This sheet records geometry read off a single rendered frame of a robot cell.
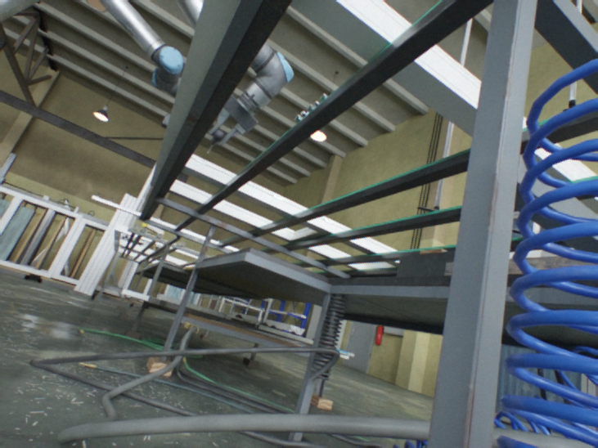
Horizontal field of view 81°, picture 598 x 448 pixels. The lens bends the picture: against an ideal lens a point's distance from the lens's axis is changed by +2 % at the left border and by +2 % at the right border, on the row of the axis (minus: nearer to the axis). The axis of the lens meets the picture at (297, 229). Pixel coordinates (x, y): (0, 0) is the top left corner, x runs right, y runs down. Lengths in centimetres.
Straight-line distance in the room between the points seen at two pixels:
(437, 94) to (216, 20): 46
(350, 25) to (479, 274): 51
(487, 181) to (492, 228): 5
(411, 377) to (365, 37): 795
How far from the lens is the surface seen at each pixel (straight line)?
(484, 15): 1016
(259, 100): 125
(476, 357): 32
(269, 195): 162
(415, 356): 841
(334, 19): 71
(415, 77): 77
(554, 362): 23
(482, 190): 37
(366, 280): 120
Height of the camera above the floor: 33
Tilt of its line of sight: 17 degrees up
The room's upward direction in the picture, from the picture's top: 17 degrees clockwise
